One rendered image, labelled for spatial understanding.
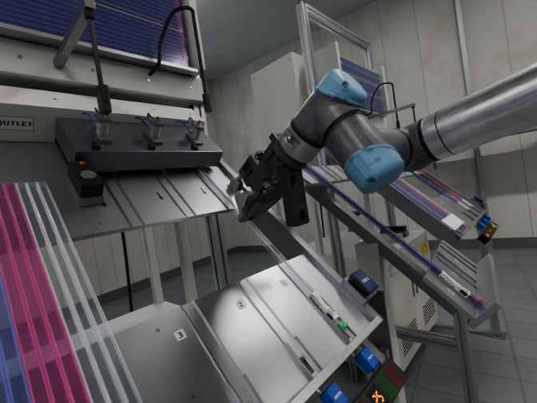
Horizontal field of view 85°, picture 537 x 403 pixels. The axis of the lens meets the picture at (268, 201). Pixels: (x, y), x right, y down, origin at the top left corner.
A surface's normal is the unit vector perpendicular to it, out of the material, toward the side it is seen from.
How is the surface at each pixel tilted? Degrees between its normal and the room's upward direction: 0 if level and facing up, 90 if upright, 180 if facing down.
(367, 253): 90
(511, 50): 90
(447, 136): 110
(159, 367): 43
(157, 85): 90
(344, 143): 86
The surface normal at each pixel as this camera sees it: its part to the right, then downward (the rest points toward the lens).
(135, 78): 0.72, -0.09
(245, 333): 0.38, -0.78
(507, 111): -0.65, 0.46
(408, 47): -0.56, 0.11
